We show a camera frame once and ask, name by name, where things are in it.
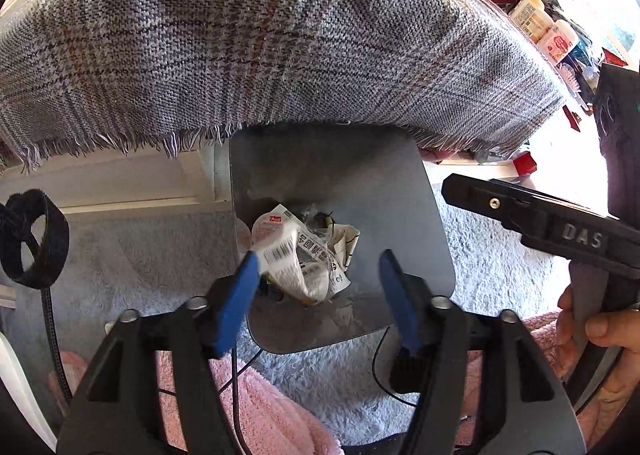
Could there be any white bottle pink label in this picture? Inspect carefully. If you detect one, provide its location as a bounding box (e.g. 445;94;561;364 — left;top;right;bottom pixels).
537;19;581;65

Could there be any white hairbrush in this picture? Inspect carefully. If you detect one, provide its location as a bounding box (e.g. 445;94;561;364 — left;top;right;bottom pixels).
560;62;591;111

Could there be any black fabric strap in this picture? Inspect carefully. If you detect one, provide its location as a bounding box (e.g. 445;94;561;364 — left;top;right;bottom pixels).
0;189;70;288

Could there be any dark grey waste bin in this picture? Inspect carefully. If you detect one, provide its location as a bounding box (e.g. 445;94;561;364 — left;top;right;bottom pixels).
229;124;457;355

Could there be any pink fleece clothing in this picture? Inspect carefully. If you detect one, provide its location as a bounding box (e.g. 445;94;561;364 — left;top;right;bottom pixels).
47;310;640;455

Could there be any white plastic wrapper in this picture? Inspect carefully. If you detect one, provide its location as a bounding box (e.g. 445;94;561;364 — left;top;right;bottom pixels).
250;204;301;248

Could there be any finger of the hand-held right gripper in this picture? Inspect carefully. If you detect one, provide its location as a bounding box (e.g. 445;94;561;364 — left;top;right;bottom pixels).
441;174;542;241

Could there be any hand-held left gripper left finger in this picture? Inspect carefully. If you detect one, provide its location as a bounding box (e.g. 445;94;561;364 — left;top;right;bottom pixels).
56;251;263;455

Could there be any grey plaid tablecloth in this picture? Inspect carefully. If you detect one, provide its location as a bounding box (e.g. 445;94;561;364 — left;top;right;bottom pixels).
0;0;568;171

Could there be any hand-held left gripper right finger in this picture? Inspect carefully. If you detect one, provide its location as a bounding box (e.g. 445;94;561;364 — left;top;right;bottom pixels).
377;249;587;455

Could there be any cream lotion bottle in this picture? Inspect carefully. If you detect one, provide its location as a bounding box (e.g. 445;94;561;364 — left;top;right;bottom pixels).
509;0;555;43

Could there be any small red box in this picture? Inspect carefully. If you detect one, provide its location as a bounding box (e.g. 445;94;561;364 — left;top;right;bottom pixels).
512;152;538;176

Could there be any person's right hand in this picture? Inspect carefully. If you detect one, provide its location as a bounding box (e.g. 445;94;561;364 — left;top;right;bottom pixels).
556;284;640;406

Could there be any black braided cable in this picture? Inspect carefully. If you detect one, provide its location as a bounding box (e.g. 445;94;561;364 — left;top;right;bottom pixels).
42;285;73;406

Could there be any thin black cable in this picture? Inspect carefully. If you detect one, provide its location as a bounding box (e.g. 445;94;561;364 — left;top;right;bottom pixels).
231;347;262;455
372;325;418;408

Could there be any white paper box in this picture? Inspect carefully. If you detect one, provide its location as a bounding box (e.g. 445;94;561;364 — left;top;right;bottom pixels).
325;218;361;268

